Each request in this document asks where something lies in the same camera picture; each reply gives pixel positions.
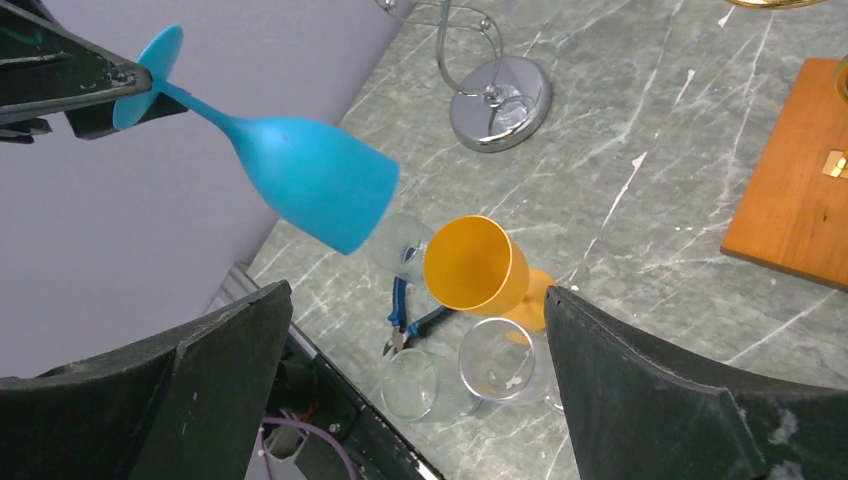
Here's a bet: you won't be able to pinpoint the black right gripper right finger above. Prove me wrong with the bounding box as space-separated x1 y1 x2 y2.
544 286 847 479

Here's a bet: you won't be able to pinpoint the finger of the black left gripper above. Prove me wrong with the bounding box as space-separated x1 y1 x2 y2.
1 1 152 124
64 93 188 140

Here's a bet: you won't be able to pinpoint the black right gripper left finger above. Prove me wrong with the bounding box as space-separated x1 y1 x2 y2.
1 281 293 479

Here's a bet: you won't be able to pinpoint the orange frosted wine glass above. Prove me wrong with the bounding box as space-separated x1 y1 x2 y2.
422 215 555 332

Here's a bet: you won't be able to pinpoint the blue wine glass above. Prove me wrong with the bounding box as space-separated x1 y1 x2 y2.
113 25 400 255

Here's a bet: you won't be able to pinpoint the ribbed clear wine glass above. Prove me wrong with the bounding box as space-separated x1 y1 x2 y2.
365 212 435 286

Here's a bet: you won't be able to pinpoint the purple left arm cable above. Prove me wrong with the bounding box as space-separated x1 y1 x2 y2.
258 415 362 480

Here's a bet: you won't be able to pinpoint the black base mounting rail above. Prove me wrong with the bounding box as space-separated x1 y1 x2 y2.
245 325 445 479

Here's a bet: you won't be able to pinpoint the blue handled pliers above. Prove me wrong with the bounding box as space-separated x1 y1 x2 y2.
382 248 458 359

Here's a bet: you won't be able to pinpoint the gold wire glass rack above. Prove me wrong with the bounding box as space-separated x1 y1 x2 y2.
720 0 848 294

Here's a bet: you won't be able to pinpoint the chrome wire glass rack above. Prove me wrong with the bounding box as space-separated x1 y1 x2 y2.
413 1 553 153

